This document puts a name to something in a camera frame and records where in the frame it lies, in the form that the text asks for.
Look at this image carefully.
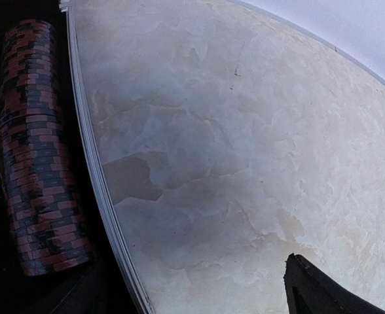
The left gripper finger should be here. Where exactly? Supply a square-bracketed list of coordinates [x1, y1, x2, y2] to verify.
[284, 254, 385, 314]

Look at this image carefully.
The aluminium poker case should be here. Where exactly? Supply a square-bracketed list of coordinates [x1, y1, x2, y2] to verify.
[0, 1, 152, 313]

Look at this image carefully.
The right chip row in case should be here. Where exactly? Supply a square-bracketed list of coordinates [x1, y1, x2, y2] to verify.
[0, 19, 95, 276]

